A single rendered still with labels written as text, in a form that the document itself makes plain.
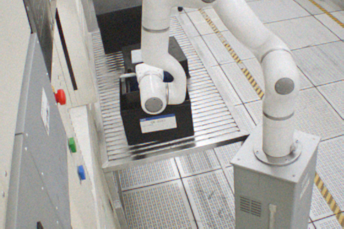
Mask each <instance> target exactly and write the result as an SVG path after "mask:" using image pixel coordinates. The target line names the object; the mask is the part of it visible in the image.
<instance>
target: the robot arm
mask: <svg viewBox="0 0 344 229"><path fill-rule="evenodd" d="M209 6H212V7H213V9H214V10H215V12H216V13H217V15H218V16H219V18H220V19H221V21H222V22H223V24H224V25H225V27H226V28H228V29H229V31H230V32H231V33H232V34H233V36H234V37H235V38H236V39H237V40H238V42H239V43H240V44H241V45H243V46H244V47H245V48H247V49H248V50H249V51H250V52H252V53H253V55H254V56H255V57H256V58H257V60H258V62H259V64H260V66H261V68H262V73H263V76H264V84H265V93H264V96H263V98H262V121H263V135H262V136H261V137H259V138H258V139H257V140H256V141H255V143H254V147H253V151H254V155H255V156H256V158H257V159H258V160H260V161H261V162H262V163H265V164H267V165H273V166H284V165H288V164H291V163H292V162H294V161H296V160H297V159H298V158H299V156H300V154H301V151H302V146H301V143H300V141H299V140H298V139H297V138H296V137H295V136H293V135H294V122H295V100H296V97H297V96H298V94H299V91H300V75H299V70H298V68H297V65H296V63H295V60H294V58H293V56H292V53H291V51H290V49H289V47H288V46H287V45H286V44H285V43H284V42H283V41H282V40H281V39H280V38H279V37H277V36H276V35H275V34H274V33H273V32H271V31H270V30H269V29H268V28H267V27H266V26H265V25H264V24H263V23H262V22H261V21H260V20H259V18H258V17H257V15H256V14H255V13H254V12H253V11H252V10H251V9H250V7H249V6H248V4H247V3H246V1H245V0H143V15H142V17H141V58H142V61H143V62H140V63H138V64H137V65H136V66H134V67H132V68H131V71H132V72H134V73H135V74H136V76H137V80H138V83H139V88H140V92H141V105H142V108H143V110H144V111H145V112H147V113H149V114H158V113H160V112H161V111H162V110H164V108H165V106H166V104H181V103H182V102H183V101H184V99H185V96H186V75H185V72H184V70H183V68H182V67H181V65H180V64H179V63H178V62H177V61H176V60H175V59H174V58H173V57H172V56H171V55H170V54H168V39H169V31H170V14H171V8H172V7H186V8H190V9H202V8H205V7H209ZM163 70H164V71H166V72H168V73H170V74H171V75H172V76H173V81H172V82H162V81H163Z"/></svg>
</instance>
